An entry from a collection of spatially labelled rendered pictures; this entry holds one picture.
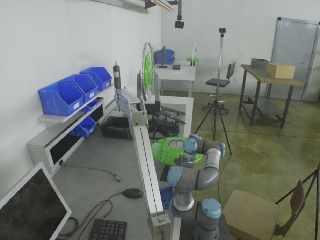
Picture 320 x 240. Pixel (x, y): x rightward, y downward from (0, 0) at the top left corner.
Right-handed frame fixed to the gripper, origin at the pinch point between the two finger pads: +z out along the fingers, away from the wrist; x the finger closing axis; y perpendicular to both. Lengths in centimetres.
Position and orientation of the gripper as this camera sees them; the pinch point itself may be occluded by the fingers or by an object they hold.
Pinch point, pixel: (172, 196)
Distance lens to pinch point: 106.6
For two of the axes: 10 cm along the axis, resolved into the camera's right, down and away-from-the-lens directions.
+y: 5.8, 1.3, 8.0
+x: -7.5, -2.8, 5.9
